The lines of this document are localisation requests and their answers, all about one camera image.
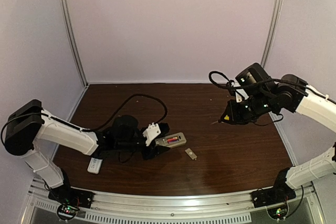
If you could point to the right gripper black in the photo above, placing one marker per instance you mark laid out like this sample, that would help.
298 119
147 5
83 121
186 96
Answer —
231 114

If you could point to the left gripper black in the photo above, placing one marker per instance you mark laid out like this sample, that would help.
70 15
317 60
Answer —
153 149

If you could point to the yellow handled screwdriver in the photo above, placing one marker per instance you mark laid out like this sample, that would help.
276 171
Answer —
223 119

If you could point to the grey remote control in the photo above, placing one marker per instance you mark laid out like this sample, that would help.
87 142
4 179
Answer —
162 141

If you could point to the grey battery cover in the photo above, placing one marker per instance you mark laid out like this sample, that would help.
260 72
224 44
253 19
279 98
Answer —
191 154

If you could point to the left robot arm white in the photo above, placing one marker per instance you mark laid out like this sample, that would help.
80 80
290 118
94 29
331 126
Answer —
31 123

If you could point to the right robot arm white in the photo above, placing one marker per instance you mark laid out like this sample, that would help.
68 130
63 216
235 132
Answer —
265 94

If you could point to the red battery in remote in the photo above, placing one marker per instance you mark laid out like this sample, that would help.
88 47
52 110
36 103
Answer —
172 140

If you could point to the white remote control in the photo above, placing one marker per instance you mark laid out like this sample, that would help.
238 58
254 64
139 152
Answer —
94 165

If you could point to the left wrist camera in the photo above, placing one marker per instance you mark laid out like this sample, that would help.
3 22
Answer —
153 131

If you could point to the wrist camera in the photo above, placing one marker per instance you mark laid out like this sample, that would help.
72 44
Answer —
233 92
153 131

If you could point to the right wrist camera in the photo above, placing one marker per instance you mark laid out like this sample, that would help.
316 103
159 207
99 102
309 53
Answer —
233 92

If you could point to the aluminium front rail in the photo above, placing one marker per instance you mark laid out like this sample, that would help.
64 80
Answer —
118 208

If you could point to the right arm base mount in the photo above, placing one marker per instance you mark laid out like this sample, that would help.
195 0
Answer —
271 196

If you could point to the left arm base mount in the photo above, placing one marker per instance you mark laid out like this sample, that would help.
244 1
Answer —
72 197

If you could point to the right aluminium frame post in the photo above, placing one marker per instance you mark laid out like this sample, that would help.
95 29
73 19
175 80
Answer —
276 11

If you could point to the aluminium frame post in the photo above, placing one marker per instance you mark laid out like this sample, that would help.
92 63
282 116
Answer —
276 11
72 42

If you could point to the left aluminium frame post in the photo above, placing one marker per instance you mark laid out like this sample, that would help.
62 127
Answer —
72 42

